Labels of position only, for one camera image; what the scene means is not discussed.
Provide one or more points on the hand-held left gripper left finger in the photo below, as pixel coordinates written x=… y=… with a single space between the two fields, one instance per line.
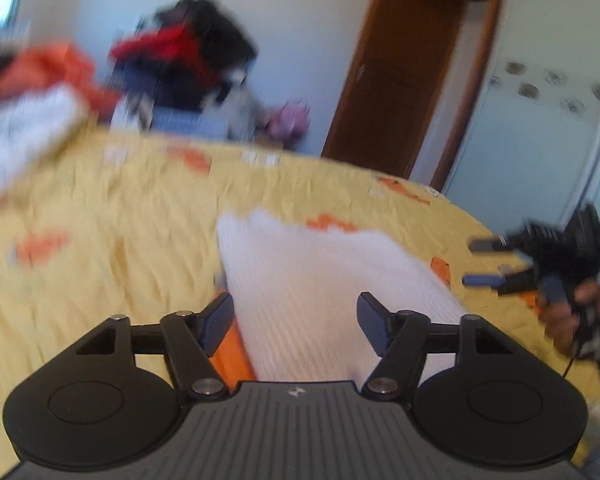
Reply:
x=217 y=317

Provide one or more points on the orange plastic bag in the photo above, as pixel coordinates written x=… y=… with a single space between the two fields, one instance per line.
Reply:
x=45 y=70

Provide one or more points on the light blue blanket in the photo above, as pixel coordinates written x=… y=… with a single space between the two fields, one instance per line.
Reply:
x=190 y=122

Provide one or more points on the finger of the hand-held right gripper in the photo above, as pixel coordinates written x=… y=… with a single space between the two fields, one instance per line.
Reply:
x=480 y=280
x=485 y=245

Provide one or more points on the grey bedding bundle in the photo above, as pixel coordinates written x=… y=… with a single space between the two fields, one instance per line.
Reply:
x=240 y=110

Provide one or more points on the white wardrobe with floral print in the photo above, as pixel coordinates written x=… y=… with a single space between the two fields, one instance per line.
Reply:
x=530 y=135

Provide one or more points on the brown wooden door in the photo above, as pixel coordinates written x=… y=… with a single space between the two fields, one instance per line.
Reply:
x=395 y=70

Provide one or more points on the white printed quilt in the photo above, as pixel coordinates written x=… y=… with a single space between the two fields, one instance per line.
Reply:
x=25 y=130

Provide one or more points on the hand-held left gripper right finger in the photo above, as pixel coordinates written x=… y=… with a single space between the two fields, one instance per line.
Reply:
x=372 y=322

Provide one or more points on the yellow carrot print bedsheet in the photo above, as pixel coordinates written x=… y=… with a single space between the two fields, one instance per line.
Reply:
x=105 y=220

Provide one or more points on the white knitted sweater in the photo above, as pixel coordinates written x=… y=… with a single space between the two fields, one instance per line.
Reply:
x=305 y=285

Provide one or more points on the pile of dark and red clothes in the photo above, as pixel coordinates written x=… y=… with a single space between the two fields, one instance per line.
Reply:
x=190 y=45

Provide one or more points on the person's right hand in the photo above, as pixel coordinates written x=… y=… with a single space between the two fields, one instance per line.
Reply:
x=562 y=322

